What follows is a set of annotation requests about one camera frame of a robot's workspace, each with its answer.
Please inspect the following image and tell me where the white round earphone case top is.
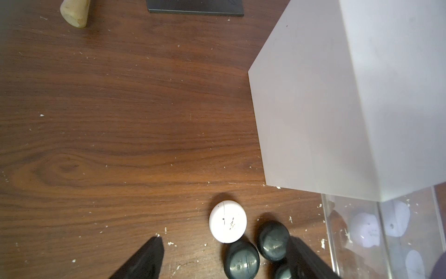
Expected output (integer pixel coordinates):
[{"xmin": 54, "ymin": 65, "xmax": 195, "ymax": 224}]
[{"xmin": 209, "ymin": 200, "xmax": 247, "ymax": 244}]

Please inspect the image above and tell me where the black earphone case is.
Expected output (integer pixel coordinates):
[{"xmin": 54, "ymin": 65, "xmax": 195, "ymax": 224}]
[
  {"xmin": 272, "ymin": 263, "xmax": 292, "ymax": 279},
  {"xmin": 256, "ymin": 220, "xmax": 290, "ymax": 262},
  {"xmin": 223, "ymin": 239, "xmax": 260, "ymax": 279}
]

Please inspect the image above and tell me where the purple earphone case top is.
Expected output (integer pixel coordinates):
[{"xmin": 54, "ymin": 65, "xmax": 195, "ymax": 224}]
[{"xmin": 381, "ymin": 200, "xmax": 411, "ymax": 237}]

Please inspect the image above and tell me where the clear drawer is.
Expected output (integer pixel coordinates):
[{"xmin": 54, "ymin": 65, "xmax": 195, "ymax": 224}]
[{"xmin": 321, "ymin": 184, "xmax": 446, "ymax": 279}]

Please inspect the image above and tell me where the white three-drawer cabinet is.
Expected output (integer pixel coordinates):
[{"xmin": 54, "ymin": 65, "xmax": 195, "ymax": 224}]
[{"xmin": 248, "ymin": 1, "xmax": 446, "ymax": 202}]

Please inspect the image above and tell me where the green toy rake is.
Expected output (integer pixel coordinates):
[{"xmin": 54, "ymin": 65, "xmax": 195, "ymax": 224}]
[{"xmin": 60, "ymin": 0, "xmax": 91, "ymax": 29}]

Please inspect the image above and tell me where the black earphone case upper right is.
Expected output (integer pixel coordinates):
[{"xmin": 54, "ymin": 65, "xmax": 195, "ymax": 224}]
[{"xmin": 256, "ymin": 220, "xmax": 290, "ymax": 262}]

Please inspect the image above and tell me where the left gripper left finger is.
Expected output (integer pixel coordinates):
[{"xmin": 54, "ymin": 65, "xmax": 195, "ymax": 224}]
[{"xmin": 109, "ymin": 237, "xmax": 164, "ymax": 279}]

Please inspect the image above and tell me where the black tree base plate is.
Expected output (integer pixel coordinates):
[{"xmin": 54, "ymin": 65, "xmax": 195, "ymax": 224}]
[{"xmin": 146, "ymin": 0, "xmax": 244, "ymax": 16}]

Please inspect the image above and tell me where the black earphone case middle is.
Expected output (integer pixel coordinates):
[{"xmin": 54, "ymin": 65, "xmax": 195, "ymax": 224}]
[{"xmin": 272, "ymin": 263, "xmax": 292, "ymax": 279}]

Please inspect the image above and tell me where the black earphone case upper left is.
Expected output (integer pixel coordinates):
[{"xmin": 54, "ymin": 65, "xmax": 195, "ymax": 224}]
[{"xmin": 223, "ymin": 239, "xmax": 260, "ymax": 279}]

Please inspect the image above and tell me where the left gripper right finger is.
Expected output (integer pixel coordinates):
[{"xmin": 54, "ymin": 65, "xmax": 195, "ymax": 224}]
[{"xmin": 286, "ymin": 237, "xmax": 341, "ymax": 279}]

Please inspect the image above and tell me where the purple earphone case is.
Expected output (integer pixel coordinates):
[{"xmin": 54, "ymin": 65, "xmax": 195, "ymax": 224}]
[
  {"xmin": 405, "ymin": 250, "xmax": 426, "ymax": 279},
  {"xmin": 381, "ymin": 200, "xmax": 411, "ymax": 237},
  {"xmin": 430, "ymin": 252, "xmax": 446, "ymax": 279},
  {"xmin": 349, "ymin": 213, "xmax": 380, "ymax": 248}
]

